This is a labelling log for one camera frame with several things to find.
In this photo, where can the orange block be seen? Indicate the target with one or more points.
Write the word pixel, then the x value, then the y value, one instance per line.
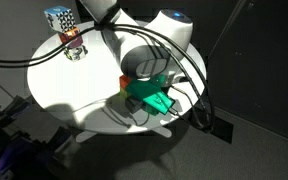
pixel 124 81

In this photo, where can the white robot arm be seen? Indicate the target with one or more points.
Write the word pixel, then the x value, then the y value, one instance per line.
pixel 170 30

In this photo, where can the white green black cube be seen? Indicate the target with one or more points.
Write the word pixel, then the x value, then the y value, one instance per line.
pixel 75 53

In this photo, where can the red and purple cube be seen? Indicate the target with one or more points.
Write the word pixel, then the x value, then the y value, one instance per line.
pixel 71 38

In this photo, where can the blue-topped triangle-pattern cube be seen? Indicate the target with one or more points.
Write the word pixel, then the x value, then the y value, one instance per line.
pixel 60 19

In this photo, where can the black equipment with purple lights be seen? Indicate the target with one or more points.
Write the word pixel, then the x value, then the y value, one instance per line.
pixel 34 153

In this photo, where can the purple clamp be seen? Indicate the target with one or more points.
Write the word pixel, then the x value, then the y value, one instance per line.
pixel 12 151

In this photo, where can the green wrist camera housing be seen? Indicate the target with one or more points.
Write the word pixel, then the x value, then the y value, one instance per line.
pixel 150 95

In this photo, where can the white table pedestal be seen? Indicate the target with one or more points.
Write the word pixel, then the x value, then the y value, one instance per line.
pixel 84 136

